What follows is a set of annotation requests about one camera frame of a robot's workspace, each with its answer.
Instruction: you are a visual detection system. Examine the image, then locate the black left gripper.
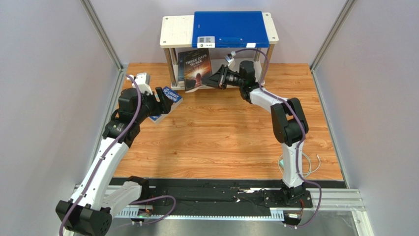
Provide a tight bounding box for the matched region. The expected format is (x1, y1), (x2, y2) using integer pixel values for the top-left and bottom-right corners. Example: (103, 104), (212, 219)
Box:
(134, 87), (173, 123)

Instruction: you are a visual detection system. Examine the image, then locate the blue 91-Storey Treehouse book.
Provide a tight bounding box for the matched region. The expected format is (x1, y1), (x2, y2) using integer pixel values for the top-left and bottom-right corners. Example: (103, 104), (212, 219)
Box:
(149, 87), (183, 124)

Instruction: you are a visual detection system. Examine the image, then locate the Three Days to See book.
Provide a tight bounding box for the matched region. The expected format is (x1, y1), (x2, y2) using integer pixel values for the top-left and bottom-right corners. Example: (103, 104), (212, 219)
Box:
(183, 48), (212, 92)

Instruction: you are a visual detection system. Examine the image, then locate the Nineteen Eighty-Four book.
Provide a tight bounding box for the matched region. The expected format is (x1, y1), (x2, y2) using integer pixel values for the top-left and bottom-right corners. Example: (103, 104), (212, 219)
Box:
(178, 52), (187, 82)

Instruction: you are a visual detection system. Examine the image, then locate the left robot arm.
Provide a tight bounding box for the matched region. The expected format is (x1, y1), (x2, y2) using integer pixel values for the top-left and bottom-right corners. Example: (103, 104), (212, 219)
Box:
(56, 87), (177, 236)

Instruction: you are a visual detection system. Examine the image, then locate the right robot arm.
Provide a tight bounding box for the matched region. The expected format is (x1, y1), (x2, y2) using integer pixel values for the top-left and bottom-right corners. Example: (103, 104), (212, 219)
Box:
(201, 60), (309, 206)

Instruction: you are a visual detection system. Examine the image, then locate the blue file folder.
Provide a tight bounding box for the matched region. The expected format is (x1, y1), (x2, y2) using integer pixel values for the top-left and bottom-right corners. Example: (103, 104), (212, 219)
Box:
(192, 11), (269, 48)

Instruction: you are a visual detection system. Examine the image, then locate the white two-tier shelf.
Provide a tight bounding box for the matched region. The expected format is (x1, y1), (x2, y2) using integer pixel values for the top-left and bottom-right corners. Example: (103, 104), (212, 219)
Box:
(160, 12), (279, 90)

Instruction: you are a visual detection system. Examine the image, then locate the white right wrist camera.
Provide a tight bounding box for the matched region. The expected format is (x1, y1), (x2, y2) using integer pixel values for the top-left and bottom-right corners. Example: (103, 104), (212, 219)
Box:
(225, 51), (236, 68)

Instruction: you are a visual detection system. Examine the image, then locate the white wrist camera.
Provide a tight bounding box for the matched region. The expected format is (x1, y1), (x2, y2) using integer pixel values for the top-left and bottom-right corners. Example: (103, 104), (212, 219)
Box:
(225, 51), (236, 68)
(126, 72), (152, 94)

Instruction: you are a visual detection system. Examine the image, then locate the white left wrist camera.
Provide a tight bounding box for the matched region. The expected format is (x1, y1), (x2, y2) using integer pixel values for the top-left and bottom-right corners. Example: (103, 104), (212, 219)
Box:
(126, 72), (152, 94)

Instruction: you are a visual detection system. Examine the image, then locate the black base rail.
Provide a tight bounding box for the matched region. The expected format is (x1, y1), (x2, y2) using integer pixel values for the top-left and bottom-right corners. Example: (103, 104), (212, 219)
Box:
(118, 177), (315, 217)

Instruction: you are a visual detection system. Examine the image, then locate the white cable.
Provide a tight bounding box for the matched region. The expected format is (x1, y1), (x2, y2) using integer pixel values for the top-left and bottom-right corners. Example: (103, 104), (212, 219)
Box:
(278, 152), (322, 178)

